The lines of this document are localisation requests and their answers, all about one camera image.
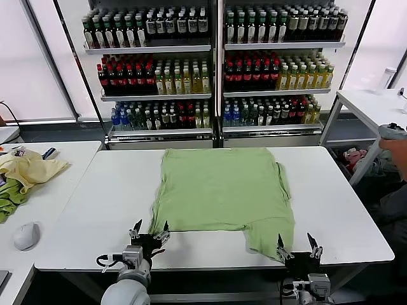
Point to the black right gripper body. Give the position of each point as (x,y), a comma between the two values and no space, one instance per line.
(303,263)

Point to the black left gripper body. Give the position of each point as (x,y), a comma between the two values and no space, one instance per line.
(147,244)

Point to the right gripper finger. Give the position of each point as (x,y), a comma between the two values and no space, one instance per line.
(316,251)
(283,252)

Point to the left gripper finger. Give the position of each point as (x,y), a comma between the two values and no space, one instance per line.
(136,232)
(162,235)

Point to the light green t-shirt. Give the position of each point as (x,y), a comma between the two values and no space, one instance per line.
(222,190)

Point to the grey handheld controller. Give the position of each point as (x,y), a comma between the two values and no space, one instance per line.
(389,131)

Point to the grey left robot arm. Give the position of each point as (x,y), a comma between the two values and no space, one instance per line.
(127,289)

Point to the person's hand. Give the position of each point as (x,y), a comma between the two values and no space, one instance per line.
(395,149)

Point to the person's dark trousers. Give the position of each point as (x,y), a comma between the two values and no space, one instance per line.
(392,216)

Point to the pink cloth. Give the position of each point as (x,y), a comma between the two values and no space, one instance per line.
(353,157)

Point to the grey crumpled cloth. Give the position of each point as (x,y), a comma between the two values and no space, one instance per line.
(381,165)

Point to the white computer mouse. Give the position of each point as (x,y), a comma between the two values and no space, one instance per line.
(27,236)

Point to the dark blue small object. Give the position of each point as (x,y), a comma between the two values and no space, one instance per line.
(49,153)

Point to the pale yellow garment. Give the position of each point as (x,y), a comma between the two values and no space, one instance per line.
(35,171)

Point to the crumpled green garment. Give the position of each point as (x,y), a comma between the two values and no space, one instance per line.
(9,197)

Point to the dark laptop corner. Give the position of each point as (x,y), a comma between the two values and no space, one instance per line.
(4,279)

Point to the small white patterned cup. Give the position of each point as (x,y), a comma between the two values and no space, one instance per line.
(19,152)

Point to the drinks shelf cabinet with bottles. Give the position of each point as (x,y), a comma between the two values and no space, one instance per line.
(152,79)
(276,79)

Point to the white side table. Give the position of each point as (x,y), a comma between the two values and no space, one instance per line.
(365,105)

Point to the clear plastic cup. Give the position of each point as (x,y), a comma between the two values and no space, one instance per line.
(404,101)

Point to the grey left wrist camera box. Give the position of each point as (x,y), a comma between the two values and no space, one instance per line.
(132,252)

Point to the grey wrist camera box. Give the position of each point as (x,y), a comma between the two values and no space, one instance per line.
(318,282)
(132,252)

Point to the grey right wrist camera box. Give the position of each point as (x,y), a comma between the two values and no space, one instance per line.
(318,282)

